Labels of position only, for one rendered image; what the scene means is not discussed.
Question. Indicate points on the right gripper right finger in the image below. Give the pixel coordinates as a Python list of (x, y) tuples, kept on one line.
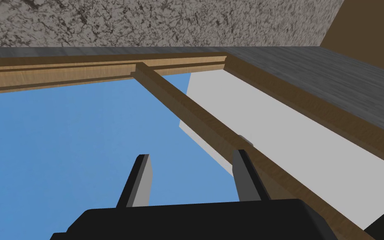
[(247, 183)]

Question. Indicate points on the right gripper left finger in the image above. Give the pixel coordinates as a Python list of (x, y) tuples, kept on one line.
[(138, 186)]

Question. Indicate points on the wooden framed window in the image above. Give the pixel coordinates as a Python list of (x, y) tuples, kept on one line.
[(185, 104)]

